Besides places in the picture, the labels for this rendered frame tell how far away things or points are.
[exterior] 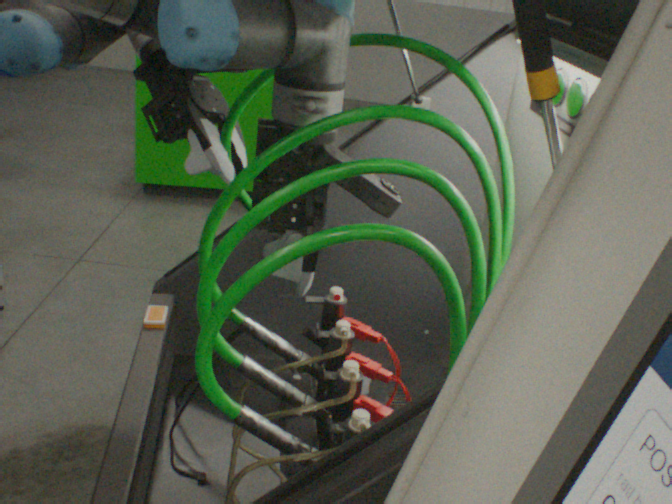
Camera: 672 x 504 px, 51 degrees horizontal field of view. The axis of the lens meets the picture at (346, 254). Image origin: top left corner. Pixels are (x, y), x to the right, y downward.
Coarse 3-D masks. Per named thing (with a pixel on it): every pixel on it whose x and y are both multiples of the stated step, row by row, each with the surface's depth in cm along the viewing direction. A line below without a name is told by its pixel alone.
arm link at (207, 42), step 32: (192, 0) 62; (224, 0) 63; (256, 0) 66; (288, 0) 68; (160, 32) 66; (192, 32) 62; (224, 32) 63; (256, 32) 65; (288, 32) 67; (192, 64) 65; (224, 64) 66; (256, 64) 68
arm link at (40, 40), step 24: (0, 0) 83; (24, 0) 85; (0, 24) 82; (24, 24) 82; (48, 24) 85; (72, 24) 90; (0, 48) 83; (24, 48) 83; (48, 48) 84; (72, 48) 90; (24, 72) 84
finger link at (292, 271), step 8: (296, 232) 80; (288, 240) 80; (296, 240) 80; (288, 264) 82; (296, 264) 82; (280, 272) 82; (288, 272) 82; (296, 272) 82; (304, 272) 81; (296, 280) 83; (304, 280) 82; (312, 280) 83; (304, 288) 83; (296, 296) 86
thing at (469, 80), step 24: (408, 48) 80; (432, 48) 79; (264, 72) 86; (456, 72) 80; (240, 96) 88; (480, 96) 80; (504, 144) 81; (504, 168) 82; (504, 192) 83; (504, 216) 84; (504, 240) 85; (504, 264) 86
